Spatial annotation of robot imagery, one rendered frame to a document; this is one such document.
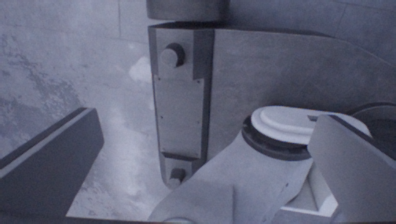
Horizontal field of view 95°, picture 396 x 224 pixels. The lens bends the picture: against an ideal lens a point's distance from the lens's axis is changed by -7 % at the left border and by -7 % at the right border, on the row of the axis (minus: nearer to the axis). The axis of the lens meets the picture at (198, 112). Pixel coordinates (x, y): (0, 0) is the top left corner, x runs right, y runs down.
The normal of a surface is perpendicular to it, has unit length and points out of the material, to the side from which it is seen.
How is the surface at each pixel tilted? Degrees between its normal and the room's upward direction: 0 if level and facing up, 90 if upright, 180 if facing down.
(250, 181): 90
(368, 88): 0
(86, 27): 0
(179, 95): 0
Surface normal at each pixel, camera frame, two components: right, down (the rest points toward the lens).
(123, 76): -0.21, 0.47
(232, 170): 0.03, -0.88
